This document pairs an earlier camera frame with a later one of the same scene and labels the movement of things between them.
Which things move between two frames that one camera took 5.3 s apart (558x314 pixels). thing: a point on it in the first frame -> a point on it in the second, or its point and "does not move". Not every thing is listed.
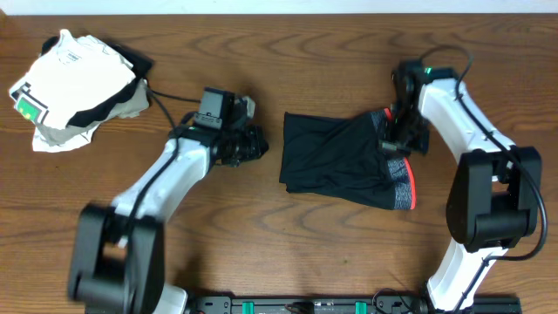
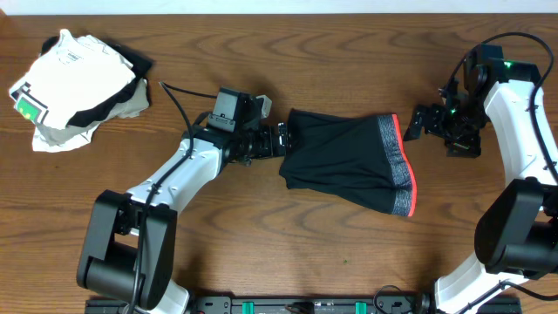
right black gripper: x=390 y=144 -> x=467 y=147
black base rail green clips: x=343 y=304 does not move
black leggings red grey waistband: x=342 y=158 does not move
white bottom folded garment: x=39 y=145 does not move
